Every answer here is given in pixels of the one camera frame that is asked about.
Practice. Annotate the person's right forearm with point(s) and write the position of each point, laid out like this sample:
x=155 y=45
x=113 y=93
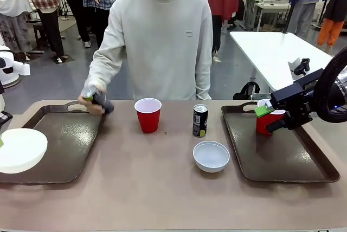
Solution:
x=101 y=66

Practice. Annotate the person in grey sweatshirt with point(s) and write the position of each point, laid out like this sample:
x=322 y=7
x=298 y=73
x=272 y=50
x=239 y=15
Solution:
x=162 y=47

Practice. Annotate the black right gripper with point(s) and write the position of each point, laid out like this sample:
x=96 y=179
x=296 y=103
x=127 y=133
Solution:
x=294 y=104

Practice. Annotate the white plate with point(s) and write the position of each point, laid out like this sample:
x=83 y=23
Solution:
x=21 y=149

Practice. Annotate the black drink can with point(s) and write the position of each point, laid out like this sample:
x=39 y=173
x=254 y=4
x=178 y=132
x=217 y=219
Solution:
x=104 y=103
x=199 y=123

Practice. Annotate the grey background workbench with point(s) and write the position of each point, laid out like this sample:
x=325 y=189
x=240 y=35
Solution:
x=264 y=9

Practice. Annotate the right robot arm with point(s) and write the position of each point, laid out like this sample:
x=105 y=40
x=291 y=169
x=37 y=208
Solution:
x=342 y=80

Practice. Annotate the white folded paper card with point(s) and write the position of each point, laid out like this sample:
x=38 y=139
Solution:
x=293 y=68

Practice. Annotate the black handheld controller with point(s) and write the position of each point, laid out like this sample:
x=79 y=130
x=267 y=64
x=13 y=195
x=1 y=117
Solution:
x=303 y=66

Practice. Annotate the brown plastic serving tray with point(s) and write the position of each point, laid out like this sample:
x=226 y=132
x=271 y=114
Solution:
x=73 y=140
x=282 y=156

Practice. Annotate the person's right hand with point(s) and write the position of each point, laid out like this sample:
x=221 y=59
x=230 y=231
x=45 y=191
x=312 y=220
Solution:
x=93 y=108

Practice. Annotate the white folding table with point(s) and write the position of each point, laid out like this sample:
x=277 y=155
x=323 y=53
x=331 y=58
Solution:
x=271 y=53

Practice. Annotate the person in red plaid shirt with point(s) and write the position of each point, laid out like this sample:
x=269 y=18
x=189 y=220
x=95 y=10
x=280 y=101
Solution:
x=46 y=4

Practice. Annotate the white foam bowl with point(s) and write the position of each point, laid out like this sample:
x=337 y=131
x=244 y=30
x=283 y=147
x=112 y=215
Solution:
x=211 y=156

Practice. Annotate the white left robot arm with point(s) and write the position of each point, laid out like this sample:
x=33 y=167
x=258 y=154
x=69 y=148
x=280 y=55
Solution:
x=8 y=72

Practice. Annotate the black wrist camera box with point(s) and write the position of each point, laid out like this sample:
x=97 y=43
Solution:
x=309 y=80

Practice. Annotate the person in black trousers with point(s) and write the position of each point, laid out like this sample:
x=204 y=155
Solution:
x=78 y=12

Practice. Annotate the red plastic cup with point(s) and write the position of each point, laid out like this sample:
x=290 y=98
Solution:
x=262 y=126
x=148 y=119

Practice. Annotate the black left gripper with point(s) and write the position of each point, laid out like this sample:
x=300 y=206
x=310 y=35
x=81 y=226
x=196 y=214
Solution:
x=5 y=122

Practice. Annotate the black backpack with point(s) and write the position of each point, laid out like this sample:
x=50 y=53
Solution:
x=248 y=91

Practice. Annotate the person in orange trousers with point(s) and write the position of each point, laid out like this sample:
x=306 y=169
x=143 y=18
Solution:
x=334 y=15

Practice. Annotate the person in white clothes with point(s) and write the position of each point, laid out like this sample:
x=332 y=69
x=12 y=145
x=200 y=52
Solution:
x=13 y=12

